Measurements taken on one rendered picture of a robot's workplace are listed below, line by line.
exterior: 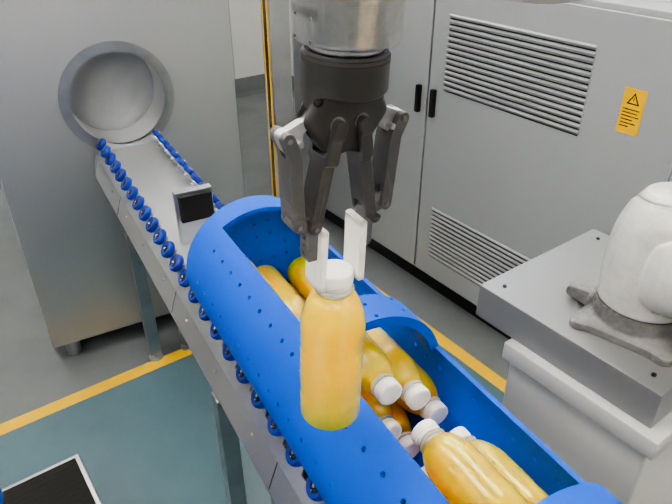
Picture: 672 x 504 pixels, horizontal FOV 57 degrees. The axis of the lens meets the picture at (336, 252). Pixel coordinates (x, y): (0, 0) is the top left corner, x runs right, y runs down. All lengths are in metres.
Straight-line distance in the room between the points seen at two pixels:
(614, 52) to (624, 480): 1.37
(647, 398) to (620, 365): 0.07
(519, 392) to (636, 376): 0.27
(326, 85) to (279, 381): 0.53
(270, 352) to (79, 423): 1.73
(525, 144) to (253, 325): 1.65
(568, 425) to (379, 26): 0.95
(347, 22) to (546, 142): 1.95
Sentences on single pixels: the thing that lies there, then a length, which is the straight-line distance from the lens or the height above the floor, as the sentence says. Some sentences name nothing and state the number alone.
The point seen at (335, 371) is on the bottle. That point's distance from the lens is 0.67.
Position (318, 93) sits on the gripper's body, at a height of 1.64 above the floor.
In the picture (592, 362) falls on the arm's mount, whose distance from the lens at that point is 1.18.
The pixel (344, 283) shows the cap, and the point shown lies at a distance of 0.62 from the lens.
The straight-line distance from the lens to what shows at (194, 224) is 1.70.
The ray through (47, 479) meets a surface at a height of 0.15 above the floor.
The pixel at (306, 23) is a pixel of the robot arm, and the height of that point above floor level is 1.69.
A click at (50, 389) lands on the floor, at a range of 2.81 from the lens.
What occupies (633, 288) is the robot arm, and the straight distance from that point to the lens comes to 1.15.
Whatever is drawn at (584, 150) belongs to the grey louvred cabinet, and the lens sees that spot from 2.31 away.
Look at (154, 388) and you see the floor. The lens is 2.67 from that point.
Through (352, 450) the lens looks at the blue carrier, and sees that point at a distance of 0.80.
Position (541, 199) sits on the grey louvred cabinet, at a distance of 2.47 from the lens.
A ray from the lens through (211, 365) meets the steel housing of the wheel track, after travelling 1.39.
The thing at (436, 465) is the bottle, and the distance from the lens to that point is 0.80.
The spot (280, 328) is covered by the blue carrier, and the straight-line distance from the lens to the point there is 0.95.
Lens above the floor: 1.79
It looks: 32 degrees down
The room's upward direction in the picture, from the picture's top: straight up
